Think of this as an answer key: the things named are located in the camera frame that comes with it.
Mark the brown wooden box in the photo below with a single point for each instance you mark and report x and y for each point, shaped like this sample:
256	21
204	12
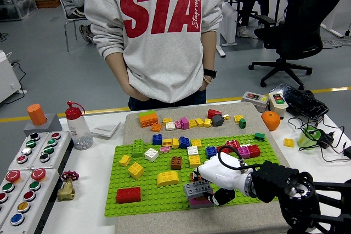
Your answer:
46	1

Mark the white wall switch plate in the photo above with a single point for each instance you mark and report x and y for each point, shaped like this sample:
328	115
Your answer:
105	130

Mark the pink small brick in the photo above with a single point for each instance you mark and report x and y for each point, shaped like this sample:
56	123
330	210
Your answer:
178	124

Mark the red long brick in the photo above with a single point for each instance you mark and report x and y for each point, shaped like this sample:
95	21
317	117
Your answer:
128	195

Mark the white cabinet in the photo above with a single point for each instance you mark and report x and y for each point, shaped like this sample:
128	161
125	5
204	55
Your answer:
6	80

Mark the white red-green switch box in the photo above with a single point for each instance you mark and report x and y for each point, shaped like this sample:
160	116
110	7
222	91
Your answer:
278	108

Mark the person's left forearm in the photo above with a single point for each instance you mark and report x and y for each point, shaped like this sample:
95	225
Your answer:
208	53

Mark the white desk leg frame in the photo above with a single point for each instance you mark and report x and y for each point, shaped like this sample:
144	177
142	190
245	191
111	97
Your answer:
333	30

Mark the blue square brick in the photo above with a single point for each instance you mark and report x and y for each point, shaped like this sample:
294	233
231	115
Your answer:
211	152
157	139
184	142

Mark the grey two-button switch box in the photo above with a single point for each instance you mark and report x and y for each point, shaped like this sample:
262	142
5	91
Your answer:
255	103

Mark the yellow small brick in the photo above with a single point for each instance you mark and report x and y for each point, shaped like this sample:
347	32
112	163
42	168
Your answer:
124	160

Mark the small yellow white piece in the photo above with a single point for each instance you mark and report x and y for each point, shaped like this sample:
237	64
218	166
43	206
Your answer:
226	116

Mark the grey square block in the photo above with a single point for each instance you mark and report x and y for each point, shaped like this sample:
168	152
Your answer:
52	125

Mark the pink flat brick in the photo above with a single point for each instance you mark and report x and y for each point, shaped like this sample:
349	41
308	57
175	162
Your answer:
164	149

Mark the magenta square brick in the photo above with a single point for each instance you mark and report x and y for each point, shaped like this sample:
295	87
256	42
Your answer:
184	123
244	152

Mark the grey metal chair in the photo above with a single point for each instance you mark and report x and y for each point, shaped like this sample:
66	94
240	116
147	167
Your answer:
66	34

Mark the brown square brick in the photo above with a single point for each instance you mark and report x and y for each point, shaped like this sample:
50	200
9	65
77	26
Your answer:
176	162
199	178

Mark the black office chair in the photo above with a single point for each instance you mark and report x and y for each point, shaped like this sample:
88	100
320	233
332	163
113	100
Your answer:
301	25

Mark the white computer tower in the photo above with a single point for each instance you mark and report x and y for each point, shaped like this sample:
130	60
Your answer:
229	25

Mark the grey four-button box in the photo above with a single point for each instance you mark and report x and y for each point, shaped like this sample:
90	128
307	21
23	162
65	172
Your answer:
30	143
52	142

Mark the orange small brick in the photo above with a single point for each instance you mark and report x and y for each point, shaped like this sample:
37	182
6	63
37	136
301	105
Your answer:
156	128

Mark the lime green flat brick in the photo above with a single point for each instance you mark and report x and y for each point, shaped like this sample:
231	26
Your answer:
146	113

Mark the black power adapter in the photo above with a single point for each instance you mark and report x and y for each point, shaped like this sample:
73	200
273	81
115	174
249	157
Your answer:
326	138

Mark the yellow square brick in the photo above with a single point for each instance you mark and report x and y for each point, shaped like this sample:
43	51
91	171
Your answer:
288	142
175	143
200	122
207	123
238	119
194	160
167	121
167	142
192	123
196	143
135	170

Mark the lime green tall brick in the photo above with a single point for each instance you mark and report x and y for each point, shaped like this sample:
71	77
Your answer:
138	149

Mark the brass valve red handwheel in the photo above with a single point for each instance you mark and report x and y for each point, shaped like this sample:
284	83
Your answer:
65	191

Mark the yellow arch brick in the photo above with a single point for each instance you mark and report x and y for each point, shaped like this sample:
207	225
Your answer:
167	178

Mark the clear plastic crate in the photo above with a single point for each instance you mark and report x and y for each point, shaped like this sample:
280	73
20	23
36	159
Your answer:
16	5

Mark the grey box red mushroom button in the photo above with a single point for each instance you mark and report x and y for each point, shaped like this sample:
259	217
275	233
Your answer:
38	175
12	176

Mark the orange large brick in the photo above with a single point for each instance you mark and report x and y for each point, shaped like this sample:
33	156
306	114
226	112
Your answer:
148	121

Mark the orange cylinder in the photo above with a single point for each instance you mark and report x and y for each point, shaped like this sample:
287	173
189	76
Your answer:
37	114

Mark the green translucent cup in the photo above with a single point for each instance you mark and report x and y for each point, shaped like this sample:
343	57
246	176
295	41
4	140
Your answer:
307	142

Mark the black handheld controller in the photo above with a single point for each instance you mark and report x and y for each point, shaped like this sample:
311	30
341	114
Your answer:
301	102

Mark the light grey long brick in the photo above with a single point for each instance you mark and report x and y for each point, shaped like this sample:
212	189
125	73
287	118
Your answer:
196	188

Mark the black connector block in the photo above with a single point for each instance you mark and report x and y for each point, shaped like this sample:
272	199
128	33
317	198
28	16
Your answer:
348	152

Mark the standing person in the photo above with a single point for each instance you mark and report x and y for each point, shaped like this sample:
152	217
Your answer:
153	58

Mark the person's right forearm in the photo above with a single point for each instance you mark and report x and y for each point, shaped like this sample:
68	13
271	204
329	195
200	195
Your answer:
118	72

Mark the grey flat base brick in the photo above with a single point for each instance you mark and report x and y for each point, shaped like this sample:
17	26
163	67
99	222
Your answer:
201	206

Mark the clear bottle red cap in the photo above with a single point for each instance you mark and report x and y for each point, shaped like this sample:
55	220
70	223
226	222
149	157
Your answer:
78	130

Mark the green small brick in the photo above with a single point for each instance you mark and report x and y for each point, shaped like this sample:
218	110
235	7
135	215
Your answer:
242	124

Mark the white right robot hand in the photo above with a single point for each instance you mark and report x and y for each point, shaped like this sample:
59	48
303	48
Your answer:
222	173

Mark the seated person dark trousers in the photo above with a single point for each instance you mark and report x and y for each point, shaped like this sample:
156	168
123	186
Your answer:
248	12

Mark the white square brick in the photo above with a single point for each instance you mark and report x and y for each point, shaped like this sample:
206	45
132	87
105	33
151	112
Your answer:
192	150
170	126
151	154

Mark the orange fruit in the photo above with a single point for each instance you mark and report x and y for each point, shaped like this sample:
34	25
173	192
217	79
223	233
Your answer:
271	121

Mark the grey-brown foam mat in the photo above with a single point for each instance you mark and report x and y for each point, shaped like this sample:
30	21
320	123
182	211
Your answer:
153	224

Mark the black wristwatch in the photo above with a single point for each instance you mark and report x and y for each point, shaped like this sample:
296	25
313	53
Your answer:
210	73

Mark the green studded baseplate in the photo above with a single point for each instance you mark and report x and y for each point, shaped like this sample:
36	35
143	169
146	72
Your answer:
164	204

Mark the dark green brick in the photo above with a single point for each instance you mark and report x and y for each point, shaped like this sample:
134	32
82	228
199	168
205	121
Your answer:
259	136

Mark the dark grey sloped brick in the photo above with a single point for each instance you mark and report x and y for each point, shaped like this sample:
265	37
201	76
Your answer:
218	120

